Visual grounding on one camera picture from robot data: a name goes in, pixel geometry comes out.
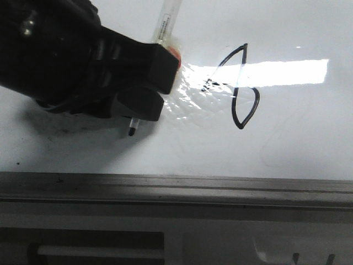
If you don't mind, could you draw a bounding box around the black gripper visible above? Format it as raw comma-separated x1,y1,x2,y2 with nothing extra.
1,1,147,119

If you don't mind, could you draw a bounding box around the white whiteboard marker black cap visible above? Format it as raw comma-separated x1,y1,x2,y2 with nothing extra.
129,1,182,136

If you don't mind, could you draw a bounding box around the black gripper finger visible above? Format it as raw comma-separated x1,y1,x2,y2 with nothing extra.
143,43,179,94
111,88,164,121

